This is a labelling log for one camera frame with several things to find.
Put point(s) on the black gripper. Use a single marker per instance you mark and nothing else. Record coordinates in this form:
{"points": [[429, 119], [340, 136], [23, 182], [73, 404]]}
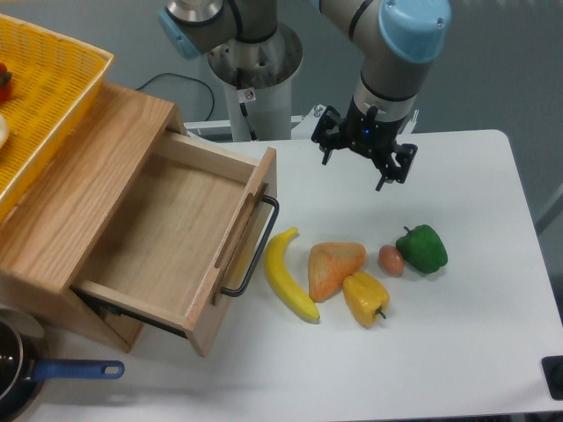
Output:
{"points": [[369, 136]]}

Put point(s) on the yellow banana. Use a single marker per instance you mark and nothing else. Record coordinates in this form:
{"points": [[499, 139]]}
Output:
{"points": [[282, 282]]}

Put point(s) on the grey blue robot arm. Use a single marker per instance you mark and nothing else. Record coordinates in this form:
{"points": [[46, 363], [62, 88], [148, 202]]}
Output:
{"points": [[399, 40]]}

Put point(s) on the green bell pepper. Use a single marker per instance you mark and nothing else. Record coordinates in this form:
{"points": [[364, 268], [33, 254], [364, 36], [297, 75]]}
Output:
{"points": [[423, 249]]}

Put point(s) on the brown egg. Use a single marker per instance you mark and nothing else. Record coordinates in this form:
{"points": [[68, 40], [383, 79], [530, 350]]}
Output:
{"points": [[391, 260]]}

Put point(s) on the orange sandwich bread toy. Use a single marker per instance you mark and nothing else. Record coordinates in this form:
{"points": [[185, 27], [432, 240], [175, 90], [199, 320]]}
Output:
{"points": [[329, 264]]}

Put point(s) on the yellow bell pepper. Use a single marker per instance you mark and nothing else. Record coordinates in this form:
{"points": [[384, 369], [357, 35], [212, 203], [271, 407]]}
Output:
{"points": [[366, 298]]}

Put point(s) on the open wooden drawer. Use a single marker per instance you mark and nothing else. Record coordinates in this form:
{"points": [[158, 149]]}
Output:
{"points": [[188, 226]]}

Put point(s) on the black corner table clamp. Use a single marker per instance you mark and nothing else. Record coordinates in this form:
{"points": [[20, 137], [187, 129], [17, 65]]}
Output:
{"points": [[553, 371]]}

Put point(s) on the yellow plastic basket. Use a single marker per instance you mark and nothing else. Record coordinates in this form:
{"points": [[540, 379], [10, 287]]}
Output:
{"points": [[55, 79]]}

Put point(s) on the wooden drawer cabinet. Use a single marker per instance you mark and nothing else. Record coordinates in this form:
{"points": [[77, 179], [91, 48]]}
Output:
{"points": [[51, 233]]}

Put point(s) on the white round food toy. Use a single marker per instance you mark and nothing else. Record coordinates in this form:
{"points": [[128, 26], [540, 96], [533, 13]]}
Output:
{"points": [[4, 130]]}

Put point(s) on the red tomato toy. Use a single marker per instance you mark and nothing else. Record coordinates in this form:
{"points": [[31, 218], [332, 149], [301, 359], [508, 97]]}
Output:
{"points": [[5, 83]]}

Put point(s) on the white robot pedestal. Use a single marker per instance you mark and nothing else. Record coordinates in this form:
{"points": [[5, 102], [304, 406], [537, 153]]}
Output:
{"points": [[257, 84]]}

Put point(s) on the black metal drawer handle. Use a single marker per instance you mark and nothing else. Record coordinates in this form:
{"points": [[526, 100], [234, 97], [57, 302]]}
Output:
{"points": [[261, 246]]}

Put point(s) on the black pan blue handle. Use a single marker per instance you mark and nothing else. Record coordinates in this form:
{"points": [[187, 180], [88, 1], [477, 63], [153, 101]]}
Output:
{"points": [[23, 368]]}

